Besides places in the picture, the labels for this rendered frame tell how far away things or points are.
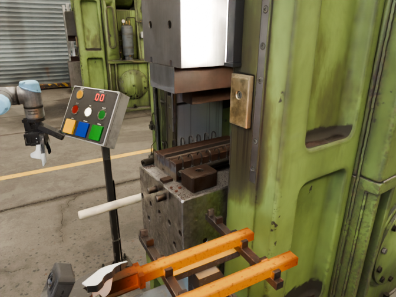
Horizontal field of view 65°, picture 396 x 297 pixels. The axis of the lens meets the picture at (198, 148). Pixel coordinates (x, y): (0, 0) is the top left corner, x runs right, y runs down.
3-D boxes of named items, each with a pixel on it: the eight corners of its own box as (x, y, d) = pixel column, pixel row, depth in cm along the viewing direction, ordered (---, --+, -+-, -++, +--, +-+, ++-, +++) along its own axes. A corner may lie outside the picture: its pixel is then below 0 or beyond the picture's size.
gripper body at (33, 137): (29, 141, 140) (24, 115, 136) (50, 140, 142) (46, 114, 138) (25, 147, 133) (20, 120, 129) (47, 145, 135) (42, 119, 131)
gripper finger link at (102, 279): (117, 276, 64) (84, 310, 56) (115, 253, 62) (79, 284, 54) (129, 281, 63) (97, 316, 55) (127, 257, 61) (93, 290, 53)
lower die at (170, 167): (176, 181, 126) (175, 162, 123) (154, 164, 142) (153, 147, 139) (253, 159, 148) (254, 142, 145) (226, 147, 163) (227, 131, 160)
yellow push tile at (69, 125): (71, 134, 161) (75, 120, 162) (62, 131, 165) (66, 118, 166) (74, 135, 163) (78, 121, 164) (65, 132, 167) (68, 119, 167)
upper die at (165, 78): (174, 93, 113) (174, 67, 110) (150, 86, 129) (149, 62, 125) (258, 83, 135) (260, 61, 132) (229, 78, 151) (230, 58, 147)
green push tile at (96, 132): (98, 141, 152) (102, 126, 153) (87, 138, 155) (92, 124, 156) (101, 142, 153) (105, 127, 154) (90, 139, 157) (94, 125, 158)
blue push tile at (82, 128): (84, 137, 157) (88, 123, 157) (74, 134, 160) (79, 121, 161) (87, 138, 158) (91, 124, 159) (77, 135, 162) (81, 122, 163)
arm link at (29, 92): (17, 80, 130) (39, 79, 133) (22, 106, 133) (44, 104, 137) (15, 83, 123) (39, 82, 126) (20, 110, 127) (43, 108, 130)
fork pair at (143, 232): (147, 247, 79) (146, 241, 79) (139, 235, 84) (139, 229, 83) (222, 223, 90) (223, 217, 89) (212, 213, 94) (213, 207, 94)
